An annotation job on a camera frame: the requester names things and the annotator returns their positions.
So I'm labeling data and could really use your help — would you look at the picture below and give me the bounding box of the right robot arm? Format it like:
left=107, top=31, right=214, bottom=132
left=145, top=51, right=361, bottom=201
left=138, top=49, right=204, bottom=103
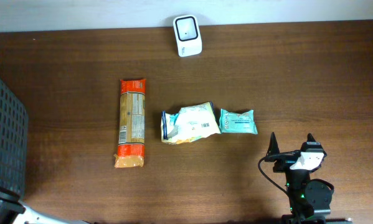
left=258, top=133, right=352, bottom=224

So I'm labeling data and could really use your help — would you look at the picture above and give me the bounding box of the crumpled white yellow snack bag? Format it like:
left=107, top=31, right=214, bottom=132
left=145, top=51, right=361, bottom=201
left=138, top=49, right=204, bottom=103
left=161, top=101, right=220, bottom=144

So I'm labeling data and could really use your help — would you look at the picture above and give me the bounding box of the white barcode scanner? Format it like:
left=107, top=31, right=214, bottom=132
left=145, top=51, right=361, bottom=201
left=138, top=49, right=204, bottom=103
left=173, top=15, right=202, bottom=57

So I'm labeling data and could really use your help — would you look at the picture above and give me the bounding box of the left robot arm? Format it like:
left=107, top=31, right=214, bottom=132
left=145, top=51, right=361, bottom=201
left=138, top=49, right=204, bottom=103
left=0, top=187, right=87, bottom=224

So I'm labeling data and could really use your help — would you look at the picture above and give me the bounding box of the dark grey mesh basket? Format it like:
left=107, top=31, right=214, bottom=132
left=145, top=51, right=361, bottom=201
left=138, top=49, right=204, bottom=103
left=0, top=79, right=29, bottom=197

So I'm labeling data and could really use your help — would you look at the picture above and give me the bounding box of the teal wet wipes pack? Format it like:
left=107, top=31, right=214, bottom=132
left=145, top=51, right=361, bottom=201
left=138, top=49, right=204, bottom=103
left=219, top=109, right=258, bottom=134

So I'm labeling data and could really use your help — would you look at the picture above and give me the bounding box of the orange spaghetti packet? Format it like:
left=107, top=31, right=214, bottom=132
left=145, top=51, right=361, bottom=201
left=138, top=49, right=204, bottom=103
left=114, top=79, right=146, bottom=169

